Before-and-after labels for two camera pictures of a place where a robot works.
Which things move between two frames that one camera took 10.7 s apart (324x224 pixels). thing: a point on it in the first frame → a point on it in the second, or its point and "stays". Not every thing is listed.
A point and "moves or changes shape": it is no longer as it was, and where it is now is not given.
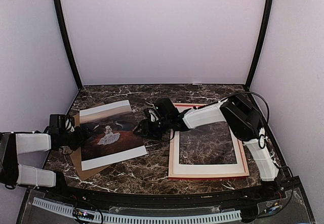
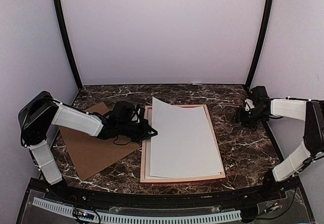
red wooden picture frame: [172, 175] moves or changes shape
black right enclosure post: [266, 20] stays
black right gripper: [146, 129] → [240, 117]
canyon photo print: [113, 140] → [184, 146]
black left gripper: [81, 137] → [144, 133]
